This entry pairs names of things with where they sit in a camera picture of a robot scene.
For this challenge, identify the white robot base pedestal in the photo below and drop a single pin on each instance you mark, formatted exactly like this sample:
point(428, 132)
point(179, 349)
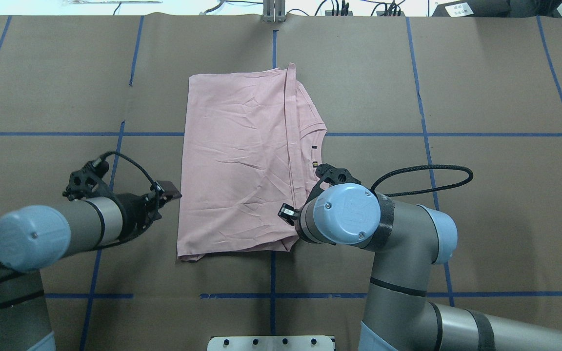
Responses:
point(273, 343)

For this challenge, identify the black box with label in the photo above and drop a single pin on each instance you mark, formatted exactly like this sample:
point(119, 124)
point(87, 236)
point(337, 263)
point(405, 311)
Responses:
point(472, 8)

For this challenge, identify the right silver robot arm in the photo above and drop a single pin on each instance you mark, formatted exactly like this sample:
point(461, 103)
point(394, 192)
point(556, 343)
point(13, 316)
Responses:
point(407, 240)

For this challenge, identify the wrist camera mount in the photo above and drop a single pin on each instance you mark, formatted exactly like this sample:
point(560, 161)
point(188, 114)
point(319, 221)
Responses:
point(333, 176)
point(87, 182)

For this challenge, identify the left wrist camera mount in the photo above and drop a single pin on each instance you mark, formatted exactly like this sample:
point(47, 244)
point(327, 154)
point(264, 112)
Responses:
point(87, 182)

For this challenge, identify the aluminium frame post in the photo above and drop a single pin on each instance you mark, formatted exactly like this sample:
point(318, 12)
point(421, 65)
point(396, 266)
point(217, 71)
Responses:
point(273, 11)

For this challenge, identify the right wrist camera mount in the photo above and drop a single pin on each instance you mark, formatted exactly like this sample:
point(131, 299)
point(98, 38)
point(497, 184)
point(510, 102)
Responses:
point(333, 176)

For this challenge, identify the pink Snoopy t-shirt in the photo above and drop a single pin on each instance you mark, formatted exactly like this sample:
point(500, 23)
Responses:
point(252, 142)

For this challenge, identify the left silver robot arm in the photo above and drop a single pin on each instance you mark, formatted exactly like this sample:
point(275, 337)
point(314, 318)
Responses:
point(37, 236)

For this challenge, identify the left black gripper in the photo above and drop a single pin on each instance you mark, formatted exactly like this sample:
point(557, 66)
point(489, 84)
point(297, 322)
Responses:
point(133, 210)

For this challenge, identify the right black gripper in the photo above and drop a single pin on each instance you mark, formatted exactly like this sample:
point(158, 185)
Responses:
point(287, 212)

